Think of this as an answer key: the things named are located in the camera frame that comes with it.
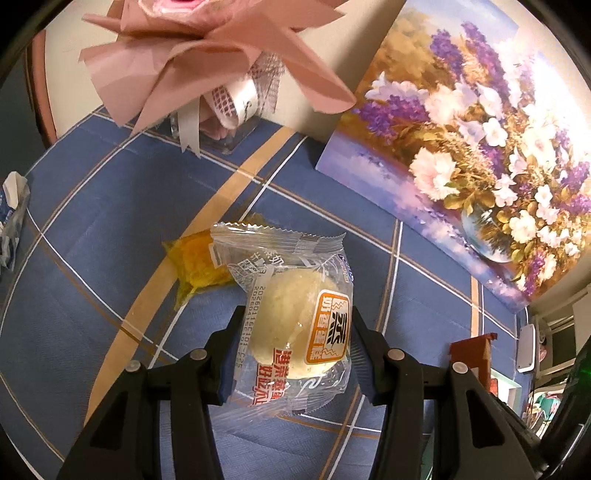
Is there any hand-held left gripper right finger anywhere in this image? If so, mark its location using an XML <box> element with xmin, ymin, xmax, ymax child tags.
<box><xmin>351</xmin><ymin>307</ymin><xmax>536</xmax><ymax>480</ymax></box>

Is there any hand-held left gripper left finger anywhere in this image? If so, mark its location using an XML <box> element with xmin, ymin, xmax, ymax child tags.
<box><xmin>55</xmin><ymin>305</ymin><xmax>245</xmax><ymax>480</ymax></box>

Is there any white tray with teal rim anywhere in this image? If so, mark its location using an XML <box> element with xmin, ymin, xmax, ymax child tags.
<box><xmin>496</xmin><ymin>376</ymin><xmax>525</xmax><ymax>416</ymax></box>

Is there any clear bun packet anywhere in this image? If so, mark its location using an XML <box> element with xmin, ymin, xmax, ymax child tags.
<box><xmin>210</xmin><ymin>222</ymin><xmax>355</xmax><ymax>418</ymax></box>

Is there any white device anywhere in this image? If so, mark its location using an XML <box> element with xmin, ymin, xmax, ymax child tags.
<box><xmin>515</xmin><ymin>323</ymin><xmax>537</xmax><ymax>374</ymax></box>

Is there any white shelf unit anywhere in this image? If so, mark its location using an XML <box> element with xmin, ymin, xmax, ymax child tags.
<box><xmin>531</xmin><ymin>295</ymin><xmax>591</xmax><ymax>370</ymax></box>

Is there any yellow snack packet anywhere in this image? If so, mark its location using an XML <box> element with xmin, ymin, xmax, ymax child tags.
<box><xmin>161</xmin><ymin>213</ymin><xmax>273</xmax><ymax>310</ymax></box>

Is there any blue plaid tablecloth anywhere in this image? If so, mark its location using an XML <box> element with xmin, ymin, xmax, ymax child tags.
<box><xmin>0</xmin><ymin>104</ymin><xmax>532</xmax><ymax>480</ymax></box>

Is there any flower painting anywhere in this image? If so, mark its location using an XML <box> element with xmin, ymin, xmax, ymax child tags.
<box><xmin>316</xmin><ymin>0</ymin><xmax>591</xmax><ymax>315</ymax></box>

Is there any blue and white packet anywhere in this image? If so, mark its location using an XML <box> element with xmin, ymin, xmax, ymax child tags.
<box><xmin>0</xmin><ymin>171</ymin><xmax>31</xmax><ymax>273</ymax></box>

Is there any pink paper flower bouquet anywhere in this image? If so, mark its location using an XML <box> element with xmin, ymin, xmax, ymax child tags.
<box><xmin>81</xmin><ymin>0</ymin><xmax>358</xmax><ymax>158</ymax></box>

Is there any brown wooden frame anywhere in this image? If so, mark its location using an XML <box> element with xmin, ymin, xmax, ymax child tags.
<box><xmin>25</xmin><ymin>34</ymin><xmax>58</xmax><ymax>144</ymax></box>

